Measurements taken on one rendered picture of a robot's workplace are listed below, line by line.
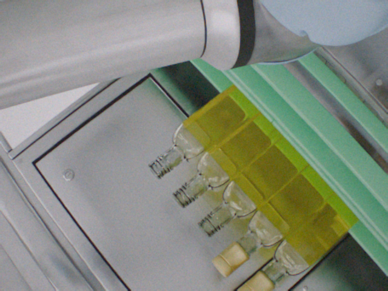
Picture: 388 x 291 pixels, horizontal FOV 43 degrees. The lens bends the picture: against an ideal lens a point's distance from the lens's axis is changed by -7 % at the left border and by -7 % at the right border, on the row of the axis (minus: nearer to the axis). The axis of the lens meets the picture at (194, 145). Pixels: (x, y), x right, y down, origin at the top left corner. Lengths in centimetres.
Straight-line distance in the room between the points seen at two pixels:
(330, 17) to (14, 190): 76
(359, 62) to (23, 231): 63
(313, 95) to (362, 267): 38
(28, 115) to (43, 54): 64
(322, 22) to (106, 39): 15
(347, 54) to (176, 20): 38
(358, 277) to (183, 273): 32
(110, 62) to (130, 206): 55
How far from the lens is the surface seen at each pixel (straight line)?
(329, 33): 34
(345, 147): 69
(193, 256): 89
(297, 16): 35
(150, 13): 39
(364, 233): 84
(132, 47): 39
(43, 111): 101
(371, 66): 73
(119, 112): 98
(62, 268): 92
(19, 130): 101
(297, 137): 76
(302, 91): 70
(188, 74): 104
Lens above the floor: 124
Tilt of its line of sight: 12 degrees down
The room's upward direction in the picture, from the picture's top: 128 degrees counter-clockwise
